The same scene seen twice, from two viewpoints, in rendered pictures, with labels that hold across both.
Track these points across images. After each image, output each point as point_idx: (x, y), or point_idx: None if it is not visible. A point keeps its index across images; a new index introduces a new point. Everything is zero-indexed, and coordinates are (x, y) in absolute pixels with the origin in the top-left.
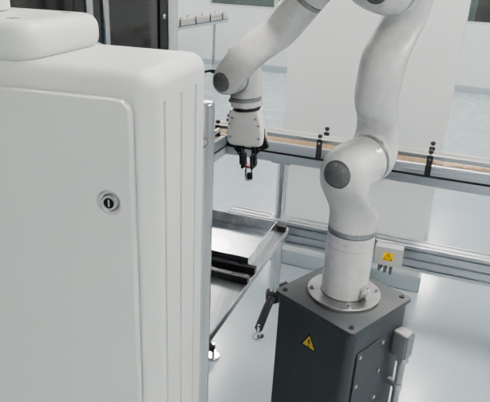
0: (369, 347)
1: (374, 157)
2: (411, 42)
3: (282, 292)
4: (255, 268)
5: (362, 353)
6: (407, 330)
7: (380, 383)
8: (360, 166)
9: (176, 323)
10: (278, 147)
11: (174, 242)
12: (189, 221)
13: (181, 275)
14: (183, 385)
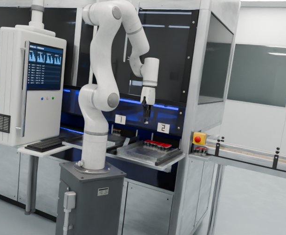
0: (64, 182)
1: (86, 88)
2: (95, 35)
3: None
4: (112, 151)
5: (61, 181)
6: (70, 193)
7: (69, 221)
8: (80, 89)
9: (3, 75)
10: None
11: (3, 58)
12: (10, 58)
13: (6, 67)
14: (5, 93)
